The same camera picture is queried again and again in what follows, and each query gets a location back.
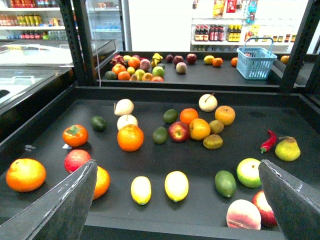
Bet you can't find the black front shelf tray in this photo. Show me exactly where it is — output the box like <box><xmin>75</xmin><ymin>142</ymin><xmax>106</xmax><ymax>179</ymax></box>
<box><xmin>0</xmin><ymin>87</ymin><xmax>320</xmax><ymax>240</ymax></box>

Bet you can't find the green apple rear shelf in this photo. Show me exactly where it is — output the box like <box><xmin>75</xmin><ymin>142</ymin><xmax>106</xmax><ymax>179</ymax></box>
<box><xmin>152</xmin><ymin>66</ymin><xmax>165</xmax><ymax>78</ymax></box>

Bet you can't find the yellow orange apple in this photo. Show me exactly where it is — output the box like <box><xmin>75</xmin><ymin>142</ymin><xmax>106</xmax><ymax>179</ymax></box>
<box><xmin>214</xmin><ymin>105</ymin><xmax>236</xmax><ymax>126</ymax></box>
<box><xmin>189</xmin><ymin>118</ymin><xmax>211</xmax><ymax>141</ymax></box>

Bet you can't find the black shelf post left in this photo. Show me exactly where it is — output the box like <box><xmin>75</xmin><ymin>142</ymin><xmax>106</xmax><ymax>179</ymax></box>
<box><xmin>57</xmin><ymin>0</ymin><xmax>97</xmax><ymax>87</ymax></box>

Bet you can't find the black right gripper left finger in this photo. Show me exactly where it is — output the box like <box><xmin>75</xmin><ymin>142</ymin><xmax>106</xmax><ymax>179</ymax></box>
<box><xmin>0</xmin><ymin>160</ymin><xmax>98</xmax><ymax>240</ymax></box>

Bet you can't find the orange beside basket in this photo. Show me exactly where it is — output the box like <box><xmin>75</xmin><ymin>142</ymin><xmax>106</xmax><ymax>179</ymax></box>
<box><xmin>230</xmin><ymin>57</ymin><xmax>238</xmax><ymax>68</ymax></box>

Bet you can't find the pink peach front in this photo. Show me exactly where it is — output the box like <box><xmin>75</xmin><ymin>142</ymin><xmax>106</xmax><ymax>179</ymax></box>
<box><xmin>226</xmin><ymin>199</ymin><xmax>262</xmax><ymax>230</ymax></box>

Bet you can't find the brown kiwi front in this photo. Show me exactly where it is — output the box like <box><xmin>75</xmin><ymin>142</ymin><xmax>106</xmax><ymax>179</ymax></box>
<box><xmin>202</xmin><ymin>134</ymin><xmax>224</xmax><ymax>150</ymax></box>

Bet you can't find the brown kiwi rear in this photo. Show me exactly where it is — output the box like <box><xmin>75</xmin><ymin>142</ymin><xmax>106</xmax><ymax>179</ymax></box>
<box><xmin>209</xmin><ymin>119</ymin><xmax>225</xmax><ymax>135</ymax></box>

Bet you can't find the green apple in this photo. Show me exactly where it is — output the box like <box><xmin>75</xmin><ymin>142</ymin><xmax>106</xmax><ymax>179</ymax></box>
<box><xmin>236</xmin><ymin>158</ymin><xmax>262</xmax><ymax>188</ymax></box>

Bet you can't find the green avocado front right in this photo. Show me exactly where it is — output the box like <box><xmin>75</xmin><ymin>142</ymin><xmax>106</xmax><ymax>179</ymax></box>
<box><xmin>214</xmin><ymin>170</ymin><xmax>237</xmax><ymax>198</ymax></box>

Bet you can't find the yellow orange apple centre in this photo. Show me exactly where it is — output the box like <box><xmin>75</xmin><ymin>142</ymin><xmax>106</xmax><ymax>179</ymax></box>
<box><xmin>189</xmin><ymin>118</ymin><xmax>211</xmax><ymax>141</ymax></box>

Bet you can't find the large orange far left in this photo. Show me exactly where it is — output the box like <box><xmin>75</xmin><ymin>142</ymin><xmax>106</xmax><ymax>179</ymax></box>
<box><xmin>5</xmin><ymin>158</ymin><xmax>47</xmax><ymax>193</ymax></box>

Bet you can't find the light blue shopping basket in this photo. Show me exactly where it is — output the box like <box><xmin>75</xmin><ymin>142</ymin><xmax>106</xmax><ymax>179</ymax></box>
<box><xmin>236</xmin><ymin>37</ymin><xmax>278</xmax><ymax>80</ymax></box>

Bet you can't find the small orange tangerine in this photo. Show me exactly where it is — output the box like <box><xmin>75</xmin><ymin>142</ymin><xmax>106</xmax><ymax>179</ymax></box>
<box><xmin>179</xmin><ymin>108</ymin><xmax>199</xmax><ymax>125</ymax></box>

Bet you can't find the orange persimmon green top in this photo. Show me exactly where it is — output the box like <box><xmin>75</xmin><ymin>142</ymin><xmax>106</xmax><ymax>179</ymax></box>
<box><xmin>62</xmin><ymin>124</ymin><xmax>89</xmax><ymax>148</ymax></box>

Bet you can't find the red apple front right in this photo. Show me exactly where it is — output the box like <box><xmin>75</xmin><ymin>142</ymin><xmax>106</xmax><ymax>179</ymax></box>
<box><xmin>252</xmin><ymin>190</ymin><xmax>278</xmax><ymax>227</ymax></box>

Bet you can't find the black shelf post right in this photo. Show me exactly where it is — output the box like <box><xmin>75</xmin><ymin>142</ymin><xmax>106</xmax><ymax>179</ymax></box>
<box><xmin>279</xmin><ymin>0</ymin><xmax>320</xmax><ymax>94</ymax></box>

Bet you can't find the yellow orange apple rear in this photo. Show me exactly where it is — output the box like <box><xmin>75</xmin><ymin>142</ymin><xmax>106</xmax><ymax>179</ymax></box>
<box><xmin>214</xmin><ymin>105</ymin><xmax>236</xmax><ymax>126</ymax></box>

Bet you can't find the white pear with stem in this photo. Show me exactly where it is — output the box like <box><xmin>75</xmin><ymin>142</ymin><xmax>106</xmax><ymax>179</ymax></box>
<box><xmin>198</xmin><ymin>93</ymin><xmax>218</xmax><ymax>113</ymax></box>

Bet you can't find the black shelf post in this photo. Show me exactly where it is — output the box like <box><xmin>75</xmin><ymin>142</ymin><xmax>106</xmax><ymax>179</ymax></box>
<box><xmin>279</xmin><ymin>0</ymin><xmax>320</xmax><ymax>94</ymax></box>
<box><xmin>57</xmin><ymin>0</ymin><xmax>97</xmax><ymax>87</ymax></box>

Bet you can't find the red chili pepper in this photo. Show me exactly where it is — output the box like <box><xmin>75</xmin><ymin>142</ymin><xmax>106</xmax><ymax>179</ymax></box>
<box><xmin>260</xmin><ymin>129</ymin><xmax>278</xmax><ymax>154</ymax></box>

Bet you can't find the red apple centre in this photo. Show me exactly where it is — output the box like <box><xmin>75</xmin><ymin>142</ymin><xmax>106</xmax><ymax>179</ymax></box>
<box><xmin>168</xmin><ymin>121</ymin><xmax>190</xmax><ymax>143</ymax></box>

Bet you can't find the black rear shelf tray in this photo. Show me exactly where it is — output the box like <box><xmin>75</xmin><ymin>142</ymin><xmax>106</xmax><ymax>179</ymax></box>
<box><xmin>96</xmin><ymin>51</ymin><xmax>318</xmax><ymax>93</ymax></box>

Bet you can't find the yellow green pear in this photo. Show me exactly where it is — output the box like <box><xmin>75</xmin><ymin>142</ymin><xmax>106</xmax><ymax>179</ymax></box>
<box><xmin>275</xmin><ymin>136</ymin><xmax>301</xmax><ymax>162</ymax></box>

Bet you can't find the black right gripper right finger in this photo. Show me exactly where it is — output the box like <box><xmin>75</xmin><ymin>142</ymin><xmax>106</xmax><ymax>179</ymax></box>
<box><xmin>258</xmin><ymin>159</ymin><xmax>320</xmax><ymax>240</ymax></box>

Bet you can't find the black shelf tray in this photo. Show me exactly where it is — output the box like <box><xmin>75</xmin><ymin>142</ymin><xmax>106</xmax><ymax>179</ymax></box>
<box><xmin>96</xmin><ymin>51</ymin><xmax>318</xmax><ymax>93</ymax></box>
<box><xmin>0</xmin><ymin>87</ymin><xmax>320</xmax><ymax>240</ymax></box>

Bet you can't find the white pear rear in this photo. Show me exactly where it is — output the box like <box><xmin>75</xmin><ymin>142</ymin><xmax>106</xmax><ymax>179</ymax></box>
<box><xmin>114</xmin><ymin>98</ymin><xmax>134</xmax><ymax>116</ymax></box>

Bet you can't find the dark green avocado left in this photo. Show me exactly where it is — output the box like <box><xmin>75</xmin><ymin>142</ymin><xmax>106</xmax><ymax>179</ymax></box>
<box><xmin>90</xmin><ymin>116</ymin><xmax>107</xmax><ymax>132</ymax></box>

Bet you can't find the large orange centre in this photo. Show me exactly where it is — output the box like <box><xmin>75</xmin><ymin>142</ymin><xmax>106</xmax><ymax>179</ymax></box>
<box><xmin>117</xmin><ymin>124</ymin><xmax>144</xmax><ymax>152</ymax></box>

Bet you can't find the green lime front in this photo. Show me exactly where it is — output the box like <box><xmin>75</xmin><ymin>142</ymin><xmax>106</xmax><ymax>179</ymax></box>
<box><xmin>152</xmin><ymin>126</ymin><xmax>168</xmax><ymax>145</ymax></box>

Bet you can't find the red apple front left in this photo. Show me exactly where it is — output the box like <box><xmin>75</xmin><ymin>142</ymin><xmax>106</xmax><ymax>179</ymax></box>
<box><xmin>64</xmin><ymin>149</ymin><xmax>91</xmax><ymax>174</ymax></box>

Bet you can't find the orange behind left finger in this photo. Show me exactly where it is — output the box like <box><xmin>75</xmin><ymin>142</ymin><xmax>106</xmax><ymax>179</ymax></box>
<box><xmin>93</xmin><ymin>166</ymin><xmax>111</xmax><ymax>200</ymax></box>

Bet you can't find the glass top freezer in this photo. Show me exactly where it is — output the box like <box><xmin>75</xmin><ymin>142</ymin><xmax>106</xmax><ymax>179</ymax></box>
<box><xmin>0</xmin><ymin>39</ymin><xmax>119</xmax><ymax>117</ymax></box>

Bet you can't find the pink dragon fruit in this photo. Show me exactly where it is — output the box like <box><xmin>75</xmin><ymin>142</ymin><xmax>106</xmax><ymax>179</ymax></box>
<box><xmin>110</xmin><ymin>54</ymin><xmax>126</xmax><ymax>66</ymax></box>

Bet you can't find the yellow lemon rear shelf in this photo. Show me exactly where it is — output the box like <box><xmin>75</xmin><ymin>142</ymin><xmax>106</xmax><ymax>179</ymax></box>
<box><xmin>203</xmin><ymin>55</ymin><xmax>215</xmax><ymax>65</ymax></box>

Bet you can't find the orange beside rear lemon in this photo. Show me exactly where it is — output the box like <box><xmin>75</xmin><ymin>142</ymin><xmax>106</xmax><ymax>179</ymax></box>
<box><xmin>212</xmin><ymin>57</ymin><xmax>223</xmax><ymax>68</ymax></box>

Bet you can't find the large orange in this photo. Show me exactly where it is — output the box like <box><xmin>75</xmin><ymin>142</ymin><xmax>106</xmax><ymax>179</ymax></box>
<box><xmin>5</xmin><ymin>158</ymin><xmax>47</xmax><ymax>193</ymax></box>
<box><xmin>117</xmin><ymin>124</ymin><xmax>144</xmax><ymax>152</ymax></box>

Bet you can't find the white pear front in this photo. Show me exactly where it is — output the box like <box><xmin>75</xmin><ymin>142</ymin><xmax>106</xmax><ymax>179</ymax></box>
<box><xmin>117</xmin><ymin>114</ymin><xmax>138</xmax><ymax>130</ymax></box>

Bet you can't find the green lime rear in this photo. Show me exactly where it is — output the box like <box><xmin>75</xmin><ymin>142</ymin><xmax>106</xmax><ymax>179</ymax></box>
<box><xmin>163</xmin><ymin>109</ymin><xmax>178</xmax><ymax>124</ymax></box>

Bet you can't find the yellow lemon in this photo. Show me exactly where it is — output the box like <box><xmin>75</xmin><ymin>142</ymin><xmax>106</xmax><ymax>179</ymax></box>
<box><xmin>164</xmin><ymin>171</ymin><xmax>189</xmax><ymax>203</ymax></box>
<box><xmin>130</xmin><ymin>176</ymin><xmax>152</xmax><ymax>206</ymax></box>

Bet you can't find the yellow banana bunch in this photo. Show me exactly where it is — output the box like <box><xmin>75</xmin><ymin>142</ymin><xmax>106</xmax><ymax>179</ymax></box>
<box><xmin>151</xmin><ymin>53</ymin><xmax>163</xmax><ymax>68</ymax></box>

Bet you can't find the orange in rear pile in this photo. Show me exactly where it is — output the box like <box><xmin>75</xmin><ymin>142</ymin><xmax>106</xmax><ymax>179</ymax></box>
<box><xmin>127</xmin><ymin>56</ymin><xmax>141</xmax><ymax>70</ymax></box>

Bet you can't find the green lime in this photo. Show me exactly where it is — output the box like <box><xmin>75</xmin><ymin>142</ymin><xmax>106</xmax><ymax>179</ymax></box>
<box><xmin>152</xmin><ymin>126</ymin><xmax>168</xmax><ymax>145</ymax></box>
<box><xmin>163</xmin><ymin>109</ymin><xmax>178</xmax><ymax>124</ymax></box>

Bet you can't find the brown kiwi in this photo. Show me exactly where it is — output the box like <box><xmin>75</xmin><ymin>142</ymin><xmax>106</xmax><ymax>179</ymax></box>
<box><xmin>202</xmin><ymin>134</ymin><xmax>224</xmax><ymax>150</ymax></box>
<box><xmin>209</xmin><ymin>119</ymin><xmax>225</xmax><ymax>135</ymax></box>

